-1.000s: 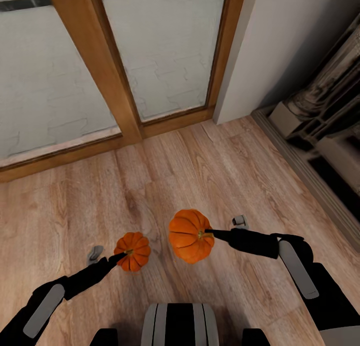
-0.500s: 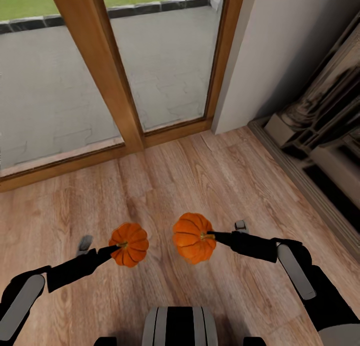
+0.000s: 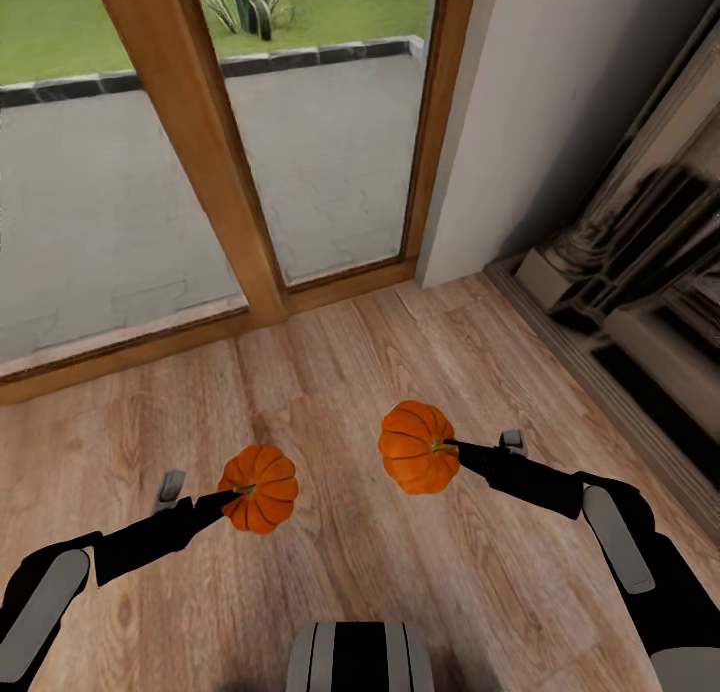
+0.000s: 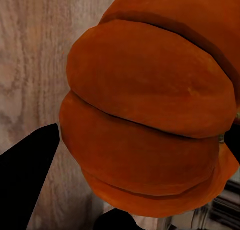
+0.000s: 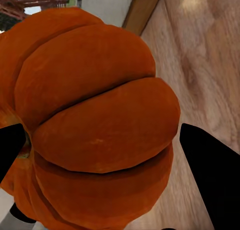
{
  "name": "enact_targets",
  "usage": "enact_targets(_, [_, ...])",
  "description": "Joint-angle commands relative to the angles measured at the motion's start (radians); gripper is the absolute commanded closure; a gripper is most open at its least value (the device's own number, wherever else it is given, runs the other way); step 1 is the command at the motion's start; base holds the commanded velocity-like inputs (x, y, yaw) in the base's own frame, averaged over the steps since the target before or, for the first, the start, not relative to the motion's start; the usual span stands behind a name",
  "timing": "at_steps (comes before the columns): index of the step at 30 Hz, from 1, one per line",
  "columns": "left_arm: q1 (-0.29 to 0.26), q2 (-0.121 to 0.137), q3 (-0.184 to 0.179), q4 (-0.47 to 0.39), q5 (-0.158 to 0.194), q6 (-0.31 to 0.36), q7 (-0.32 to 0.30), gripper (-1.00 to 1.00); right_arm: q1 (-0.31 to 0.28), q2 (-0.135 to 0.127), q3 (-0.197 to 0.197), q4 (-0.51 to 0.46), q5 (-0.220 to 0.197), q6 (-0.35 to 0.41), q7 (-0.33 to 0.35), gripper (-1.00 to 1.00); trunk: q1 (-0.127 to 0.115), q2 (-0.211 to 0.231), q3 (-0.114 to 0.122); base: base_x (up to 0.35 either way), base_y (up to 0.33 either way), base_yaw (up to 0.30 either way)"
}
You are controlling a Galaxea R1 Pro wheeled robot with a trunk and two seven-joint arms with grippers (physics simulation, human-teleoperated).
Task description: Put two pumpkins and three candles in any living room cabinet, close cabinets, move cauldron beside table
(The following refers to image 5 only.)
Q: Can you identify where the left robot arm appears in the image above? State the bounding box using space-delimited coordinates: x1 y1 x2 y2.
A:
0 203 37 230

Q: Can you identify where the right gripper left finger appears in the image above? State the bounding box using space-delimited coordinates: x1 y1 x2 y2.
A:
0 123 26 183

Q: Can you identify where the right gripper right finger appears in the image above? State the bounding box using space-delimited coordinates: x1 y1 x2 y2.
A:
179 123 240 230

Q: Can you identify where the pumpkin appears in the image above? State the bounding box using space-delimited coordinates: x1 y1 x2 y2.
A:
0 7 181 230

